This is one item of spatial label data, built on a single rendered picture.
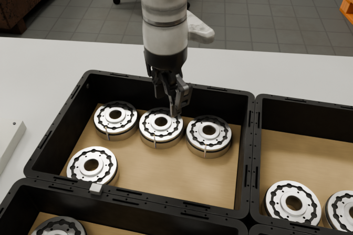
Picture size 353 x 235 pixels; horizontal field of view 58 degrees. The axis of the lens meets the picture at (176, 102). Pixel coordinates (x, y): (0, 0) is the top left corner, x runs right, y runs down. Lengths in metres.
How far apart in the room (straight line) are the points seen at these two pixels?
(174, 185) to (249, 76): 0.57
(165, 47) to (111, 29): 2.18
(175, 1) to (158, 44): 0.08
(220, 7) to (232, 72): 1.86
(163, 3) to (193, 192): 0.38
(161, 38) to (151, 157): 0.31
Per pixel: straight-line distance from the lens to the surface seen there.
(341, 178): 0.76
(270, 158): 0.74
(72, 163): 0.70
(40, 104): 1.08
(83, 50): 1.26
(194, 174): 0.69
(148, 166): 0.70
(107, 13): 2.89
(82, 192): 0.57
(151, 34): 0.50
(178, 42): 0.51
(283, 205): 0.64
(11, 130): 0.99
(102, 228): 0.65
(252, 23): 2.77
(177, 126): 0.73
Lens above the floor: 1.42
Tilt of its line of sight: 46 degrees down
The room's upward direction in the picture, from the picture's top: straight up
